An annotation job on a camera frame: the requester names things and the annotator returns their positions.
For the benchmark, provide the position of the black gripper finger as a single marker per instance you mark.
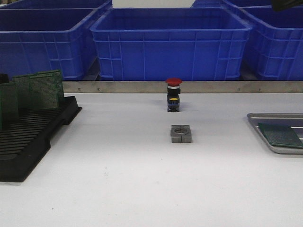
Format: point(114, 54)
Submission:
point(279, 5)

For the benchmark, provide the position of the green perforated circuit board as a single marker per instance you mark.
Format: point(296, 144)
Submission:
point(288, 143)

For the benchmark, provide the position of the silver metal tray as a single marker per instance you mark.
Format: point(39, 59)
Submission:
point(295, 121)

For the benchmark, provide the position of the black slotted board rack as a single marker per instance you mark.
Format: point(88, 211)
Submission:
point(23, 143)

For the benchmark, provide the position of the blue plastic crate right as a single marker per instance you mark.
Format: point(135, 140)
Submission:
point(274, 50)

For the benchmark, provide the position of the blue plastic crate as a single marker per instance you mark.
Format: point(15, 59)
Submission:
point(274, 50)
point(193, 44)
point(34, 40)

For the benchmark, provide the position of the blue crate rear right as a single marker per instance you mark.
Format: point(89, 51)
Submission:
point(229, 3)

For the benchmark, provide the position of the blue plastic crate centre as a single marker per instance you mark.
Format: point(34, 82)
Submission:
point(193, 44)

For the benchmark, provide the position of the red emergency stop button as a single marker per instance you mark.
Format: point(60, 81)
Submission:
point(173, 91)

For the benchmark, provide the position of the grey metal clamp block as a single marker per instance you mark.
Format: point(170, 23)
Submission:
point(180, 134)

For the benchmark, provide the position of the blue plastic crate left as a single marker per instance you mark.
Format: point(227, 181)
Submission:
point(34, 40)

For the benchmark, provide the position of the blue crate rear left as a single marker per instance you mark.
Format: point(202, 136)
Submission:
point(58, 4)

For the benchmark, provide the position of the black object behind rack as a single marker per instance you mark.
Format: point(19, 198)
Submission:
point(4, 78)

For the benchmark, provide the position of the metal table edge rail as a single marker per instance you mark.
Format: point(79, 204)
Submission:
point(187, 87)

